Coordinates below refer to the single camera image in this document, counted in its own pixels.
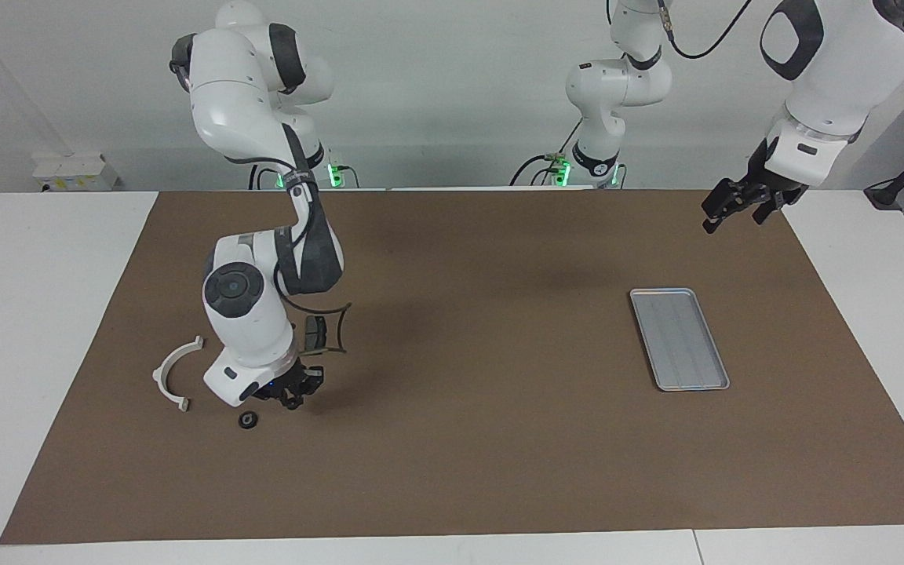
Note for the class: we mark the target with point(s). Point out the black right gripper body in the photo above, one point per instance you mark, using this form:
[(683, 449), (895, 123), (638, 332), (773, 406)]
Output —
[(283, 380)]

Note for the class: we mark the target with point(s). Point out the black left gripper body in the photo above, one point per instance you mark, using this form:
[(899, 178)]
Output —
[(766, 184)]

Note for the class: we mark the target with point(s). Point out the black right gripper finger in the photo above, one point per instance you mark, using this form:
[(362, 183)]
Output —
[(291, 400), (316, 380)]

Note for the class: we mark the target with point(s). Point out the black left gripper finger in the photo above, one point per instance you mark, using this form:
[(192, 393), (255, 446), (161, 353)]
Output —
[(720, 202), (769, 209)]

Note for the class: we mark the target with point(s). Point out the large black bearing gear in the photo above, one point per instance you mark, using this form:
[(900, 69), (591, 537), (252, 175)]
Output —
[(248, 420)]

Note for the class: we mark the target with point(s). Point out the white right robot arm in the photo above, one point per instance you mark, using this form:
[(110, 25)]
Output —
[(240, 118)]

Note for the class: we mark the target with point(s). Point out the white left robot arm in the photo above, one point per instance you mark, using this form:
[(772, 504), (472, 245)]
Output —
[(836, 78)]

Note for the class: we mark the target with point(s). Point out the silver metal tray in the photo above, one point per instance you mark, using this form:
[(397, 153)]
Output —
[(679, 345)]

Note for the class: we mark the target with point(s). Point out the dark grey brake pad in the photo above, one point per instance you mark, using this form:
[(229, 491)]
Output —
[(314, 331)]

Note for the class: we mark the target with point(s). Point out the brown table mat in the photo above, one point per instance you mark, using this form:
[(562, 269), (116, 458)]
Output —
[(452, 471)]

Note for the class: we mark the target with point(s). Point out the white semicircular plastic bracket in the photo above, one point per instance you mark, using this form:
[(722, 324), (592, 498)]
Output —
[(160, 375)]

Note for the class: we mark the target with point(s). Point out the white wall socket box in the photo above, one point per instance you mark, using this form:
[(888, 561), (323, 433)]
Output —
[(75, 171)]

